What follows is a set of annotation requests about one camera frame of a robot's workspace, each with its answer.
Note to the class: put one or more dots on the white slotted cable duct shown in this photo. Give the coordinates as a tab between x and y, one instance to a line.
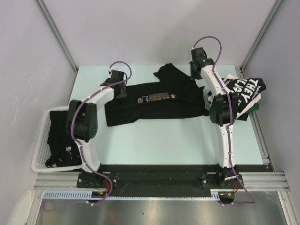
94	195

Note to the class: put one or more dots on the aluminium frame rail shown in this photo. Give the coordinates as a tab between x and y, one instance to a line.
253	181

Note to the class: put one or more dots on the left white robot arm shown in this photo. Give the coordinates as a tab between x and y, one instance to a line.
82	117

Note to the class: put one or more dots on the white plastic laundry basket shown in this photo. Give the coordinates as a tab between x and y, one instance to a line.
42	149

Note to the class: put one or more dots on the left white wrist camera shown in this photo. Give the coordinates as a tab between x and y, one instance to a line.
112	69

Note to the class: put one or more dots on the black folded lettered t shirt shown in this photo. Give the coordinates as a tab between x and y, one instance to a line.
249	93

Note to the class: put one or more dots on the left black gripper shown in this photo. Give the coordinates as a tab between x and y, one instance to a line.
123	93

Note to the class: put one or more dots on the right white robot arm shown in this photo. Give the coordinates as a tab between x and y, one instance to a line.
223	107

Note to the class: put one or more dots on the green folded t shirt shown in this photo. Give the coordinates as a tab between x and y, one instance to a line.
255	107

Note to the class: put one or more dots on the black graphic t shirt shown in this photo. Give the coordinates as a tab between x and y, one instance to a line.
174	96

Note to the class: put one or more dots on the black clothes in basket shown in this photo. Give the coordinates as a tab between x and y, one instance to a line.
64	151

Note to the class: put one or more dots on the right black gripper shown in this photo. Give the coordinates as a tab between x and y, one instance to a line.
193	76

